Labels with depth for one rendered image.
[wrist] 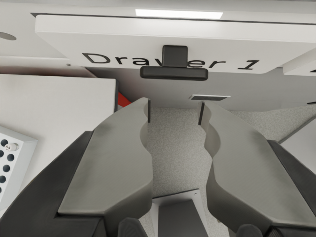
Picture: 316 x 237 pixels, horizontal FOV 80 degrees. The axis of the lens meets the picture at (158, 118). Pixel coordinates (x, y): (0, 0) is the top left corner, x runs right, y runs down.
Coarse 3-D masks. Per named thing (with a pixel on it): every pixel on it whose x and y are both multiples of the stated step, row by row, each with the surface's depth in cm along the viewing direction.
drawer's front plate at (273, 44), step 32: (64, 32) 19; (96, 32) 19; (128, 32) 19; (160, 32) 19; (192, 32) 19; (224, 32) 19; (256, 32) 19; (288, 32) 19; (96, 64) 29; (128, 64) 28; (192, 64) 27; (224, 64) 26; (256, 64) 25
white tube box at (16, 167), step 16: (0, 128) 34; (0, 144) 32; (32, 144) 34; (0, 160) 32; (16, 160) 31; (0, 176) 32; (16, 176) 33; (0, 192) 32; (16, 192) 34; (0, 208) 32
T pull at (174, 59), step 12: (168, 48) 20; (180, 48) 20; (168, 60) 20; (180, 60) 20; (144, 72) 20; (156, 72) 20; (168, 72) 20; (180, 72) 20; (192, 72) 20; (204, 72) 20
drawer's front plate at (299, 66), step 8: (304, 56) 25; (312, 56) 23; (288, 64) 28; (296, 64) 26; (304, 64) 25; (312, 64) 24; (288, 72) 28; (296, 72) 28; (304, 72) 28; (312, 72) 28
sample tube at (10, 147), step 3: (9, 144) 30; (12, 144) 31; (15, 144) 32; (6, 147) 30; (9, 147) 30; (12, 147) 30; (15, 147) 31; (18, 147) 32; (6, 150) 30; (9, 150) 30; (12, 150) 31
